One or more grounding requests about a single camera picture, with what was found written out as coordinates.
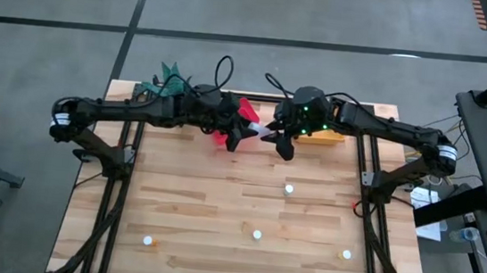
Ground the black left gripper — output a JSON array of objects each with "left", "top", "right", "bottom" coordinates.
[{"left": 187, "top": 86, "right": 264, "bottom": 155}]

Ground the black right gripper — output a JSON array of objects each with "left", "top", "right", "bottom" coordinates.
[{"left": 259, "top": 96, "right": 333, "bottom": 166}]

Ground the pink pill bottle white cap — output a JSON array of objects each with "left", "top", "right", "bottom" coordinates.
[{"left": 255, "top": 122, "right": 277, "bottom": 141}]

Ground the red plastic bin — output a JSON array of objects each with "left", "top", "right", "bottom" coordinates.
[{"left": 210, "top": 95, "right": 264, "bottom": 152}]

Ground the yellow plastic bin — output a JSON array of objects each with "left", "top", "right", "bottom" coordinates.
[{"left": 292, "top": 96, "right": 350, "bottom": 149}]

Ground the white paper sheet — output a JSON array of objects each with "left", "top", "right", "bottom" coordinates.
[{"left": 405, "top": 185, "right": 452, "bottom": 244}]

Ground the black desk foot beam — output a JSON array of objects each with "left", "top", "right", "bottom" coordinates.
[{"left": 411, "top": 178, "right": 487, "bottom": 236}]

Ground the clear water bottle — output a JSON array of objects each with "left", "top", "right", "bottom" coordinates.
[{"left": 448, "top": 225, "right": 481, "bottom": 246}]

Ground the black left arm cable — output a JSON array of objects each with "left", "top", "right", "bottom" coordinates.
[{"left": 211, "top": 54, "right": 237, "bottom": 97}]

